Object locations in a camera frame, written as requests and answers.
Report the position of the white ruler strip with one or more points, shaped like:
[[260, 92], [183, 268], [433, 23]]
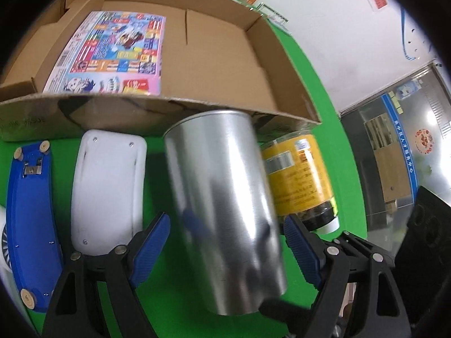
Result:
[[276, 16]]

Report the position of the white handheld fan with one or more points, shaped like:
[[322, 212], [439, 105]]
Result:
[[4, 271]]

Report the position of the colourful printed booklet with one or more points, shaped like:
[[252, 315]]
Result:
[[112, 52]]

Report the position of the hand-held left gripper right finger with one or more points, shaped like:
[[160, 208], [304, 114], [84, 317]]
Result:
[[299, 250]]

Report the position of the white plastic case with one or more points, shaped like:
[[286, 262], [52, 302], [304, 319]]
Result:
[[105, 190]]

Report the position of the yellow label jar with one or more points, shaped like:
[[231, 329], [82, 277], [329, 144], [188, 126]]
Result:
[[299, 176]]

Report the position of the brown cardboard box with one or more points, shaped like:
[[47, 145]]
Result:
[[211, 70]]

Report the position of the glass door with metal frame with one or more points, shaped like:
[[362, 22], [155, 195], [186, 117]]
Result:
[[405, 141]]

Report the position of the blue stapler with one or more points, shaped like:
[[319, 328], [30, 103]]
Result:
[[31, 211]]

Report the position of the silver metal can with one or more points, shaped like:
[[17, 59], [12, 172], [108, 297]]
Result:
[[222, 200]]

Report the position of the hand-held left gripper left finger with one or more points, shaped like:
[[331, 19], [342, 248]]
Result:
[[151, 250]]

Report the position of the green table cloth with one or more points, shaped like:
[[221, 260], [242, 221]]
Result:
[[317, 77]]

